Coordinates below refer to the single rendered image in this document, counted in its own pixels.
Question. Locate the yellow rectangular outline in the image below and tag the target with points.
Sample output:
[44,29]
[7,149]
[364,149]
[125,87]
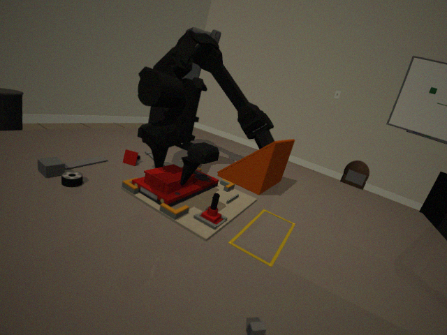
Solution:
[252,255]

